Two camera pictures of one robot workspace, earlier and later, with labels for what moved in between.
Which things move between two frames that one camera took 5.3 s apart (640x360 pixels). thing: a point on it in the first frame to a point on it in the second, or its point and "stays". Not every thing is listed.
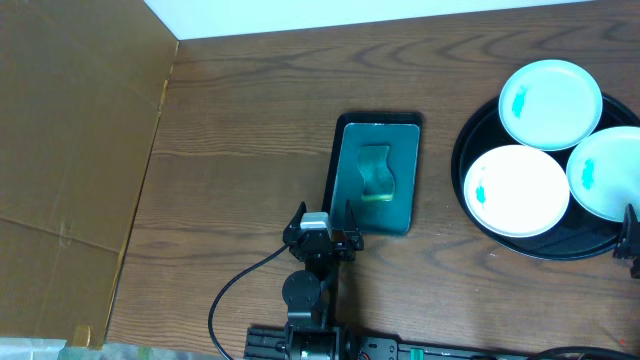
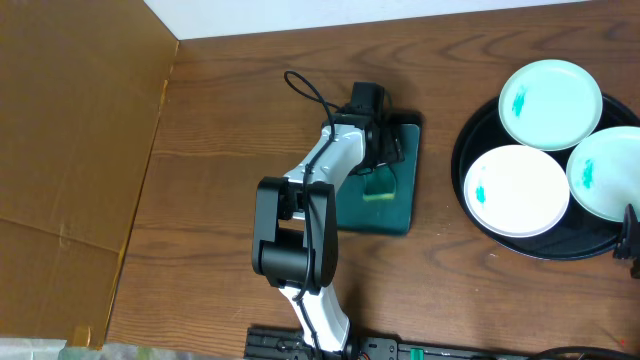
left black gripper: [340, 244] to [391, 147]
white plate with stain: [516, 191] stays
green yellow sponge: [379, 180] stays
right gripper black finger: [629, 246] stays
